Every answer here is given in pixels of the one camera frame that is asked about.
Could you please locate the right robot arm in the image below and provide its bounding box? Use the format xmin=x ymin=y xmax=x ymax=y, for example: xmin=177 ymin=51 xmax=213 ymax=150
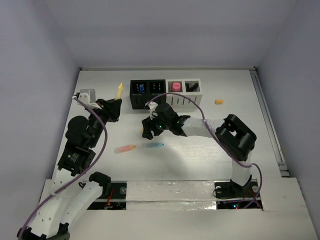
xmin=142 ymin=101 xmax=257 ymax=196

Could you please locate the pink glue stick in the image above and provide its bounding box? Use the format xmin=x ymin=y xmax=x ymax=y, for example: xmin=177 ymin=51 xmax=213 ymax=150
xmin=171 ymin=82 xmax=182 ymax=92

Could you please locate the yellow pencil-shaped pen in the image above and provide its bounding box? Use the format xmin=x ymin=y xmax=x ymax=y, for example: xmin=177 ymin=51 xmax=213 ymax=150
xmin=114 ymin=82 xmax=123 ymax=100

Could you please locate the silver foil tape strip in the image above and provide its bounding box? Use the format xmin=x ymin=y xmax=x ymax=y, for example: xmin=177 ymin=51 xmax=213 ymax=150
xmin=125 ymin=180 xmax=217 ymax=211

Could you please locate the black double container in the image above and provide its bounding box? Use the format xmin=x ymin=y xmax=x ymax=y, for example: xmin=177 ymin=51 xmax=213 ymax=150
xmin=129 ymin=79 xmax=166 ymax=110

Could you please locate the orange yellow eraser cap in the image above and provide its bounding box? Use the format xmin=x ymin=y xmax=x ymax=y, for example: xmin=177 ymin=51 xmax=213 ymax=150
xmin=215 ymin=99 xmax=224 ymax=105

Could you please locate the blue item in container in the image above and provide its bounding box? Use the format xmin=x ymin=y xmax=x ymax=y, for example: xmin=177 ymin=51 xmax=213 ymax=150
xmin=139 ymin=84 xmax=145 ymax=94

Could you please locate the aluminium rail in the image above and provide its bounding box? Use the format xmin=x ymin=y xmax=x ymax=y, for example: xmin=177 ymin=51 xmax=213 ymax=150
xmin=249 ymin=70 xmax=291 ymax=178

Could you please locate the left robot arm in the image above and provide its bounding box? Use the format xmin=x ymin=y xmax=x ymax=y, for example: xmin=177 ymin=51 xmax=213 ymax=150
xmin=17 ymin=96 xmax=122 ymax=240

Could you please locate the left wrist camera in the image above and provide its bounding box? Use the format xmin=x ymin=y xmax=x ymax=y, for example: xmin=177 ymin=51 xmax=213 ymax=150
xmin=72 ymin=88 xmax=100 ymax=109

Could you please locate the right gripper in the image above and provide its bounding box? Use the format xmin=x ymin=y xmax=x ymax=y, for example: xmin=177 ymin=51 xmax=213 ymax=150
xmin=142 ymin=111 xmax=171 ymax=139

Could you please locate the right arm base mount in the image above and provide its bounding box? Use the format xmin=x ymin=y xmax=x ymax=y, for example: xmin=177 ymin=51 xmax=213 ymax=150
xmin=212 ymin=180 xmax=263 ymax=210

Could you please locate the blue black highlighter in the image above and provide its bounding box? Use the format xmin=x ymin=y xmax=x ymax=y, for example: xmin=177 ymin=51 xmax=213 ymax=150
xmin=185 ymin=82 xmax=199 ymax=92

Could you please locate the white double container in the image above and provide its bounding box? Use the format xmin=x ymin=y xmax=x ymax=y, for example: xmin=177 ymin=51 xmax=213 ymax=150
xmin=165 ymin=78 xmax=203 ymax=110

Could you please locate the blue pencil-shaped pen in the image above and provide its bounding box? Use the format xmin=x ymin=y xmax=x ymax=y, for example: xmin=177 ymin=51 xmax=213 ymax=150
xmin=142 ymin=142 xmax=164 ymax=149

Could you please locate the orange pencil-shaped pen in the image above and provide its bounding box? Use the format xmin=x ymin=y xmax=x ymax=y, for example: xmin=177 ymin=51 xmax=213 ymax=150
xmin=114 ymin=145 xmax=136 ymax=154

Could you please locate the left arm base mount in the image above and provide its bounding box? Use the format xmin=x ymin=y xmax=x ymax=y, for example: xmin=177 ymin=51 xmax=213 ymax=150
xmin=88 ymin=181 xmax=127 ymax=210

